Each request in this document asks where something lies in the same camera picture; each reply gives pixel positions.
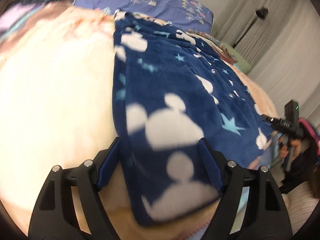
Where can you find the blue tree-print pillow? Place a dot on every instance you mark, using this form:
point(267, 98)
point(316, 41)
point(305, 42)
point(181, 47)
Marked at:
point(184, 14)

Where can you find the navy fleece star-pattern garment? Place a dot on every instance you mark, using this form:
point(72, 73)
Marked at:
point(174, 100)

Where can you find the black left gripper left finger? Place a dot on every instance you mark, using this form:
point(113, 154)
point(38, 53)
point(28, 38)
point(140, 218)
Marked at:
point(69, 206)

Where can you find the black camera on stand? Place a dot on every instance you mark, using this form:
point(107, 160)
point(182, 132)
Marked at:
point(260, 14)

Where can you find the green cushion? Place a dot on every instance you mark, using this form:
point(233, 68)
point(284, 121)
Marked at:
point(241, 64)

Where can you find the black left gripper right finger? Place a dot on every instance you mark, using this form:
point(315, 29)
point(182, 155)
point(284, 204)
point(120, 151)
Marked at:
point(265, 217)

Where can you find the peach fleece blanket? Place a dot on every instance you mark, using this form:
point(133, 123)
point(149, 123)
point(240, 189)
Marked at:
point(56, 99)

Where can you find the white curtain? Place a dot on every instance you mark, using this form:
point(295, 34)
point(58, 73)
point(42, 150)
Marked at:
point(283, 50)

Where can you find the person's right hand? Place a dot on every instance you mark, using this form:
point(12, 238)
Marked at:
point(283, 149)

